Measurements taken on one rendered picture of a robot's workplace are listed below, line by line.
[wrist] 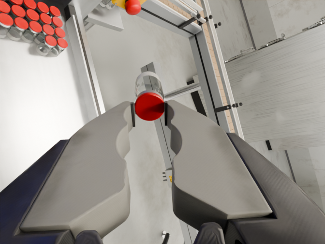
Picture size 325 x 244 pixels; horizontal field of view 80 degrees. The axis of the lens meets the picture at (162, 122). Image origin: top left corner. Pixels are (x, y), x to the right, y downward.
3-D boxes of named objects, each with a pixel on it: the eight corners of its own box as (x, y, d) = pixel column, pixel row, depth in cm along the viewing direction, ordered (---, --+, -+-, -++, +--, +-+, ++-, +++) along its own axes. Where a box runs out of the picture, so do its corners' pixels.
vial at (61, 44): (46, 46, 41) (56, 36, 39) (56, 48, 43) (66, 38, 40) (48, 56, 41) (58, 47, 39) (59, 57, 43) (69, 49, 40)
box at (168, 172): (164, 170, 130) (175, 169, 124) (168, 168, 134) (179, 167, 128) (168, 188, 130) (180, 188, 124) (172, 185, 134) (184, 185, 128)
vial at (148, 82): (160, 70, 16) (166, 90, 13) (161, 94, 18) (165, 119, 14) (134, 71, 16) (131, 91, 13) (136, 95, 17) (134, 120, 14)
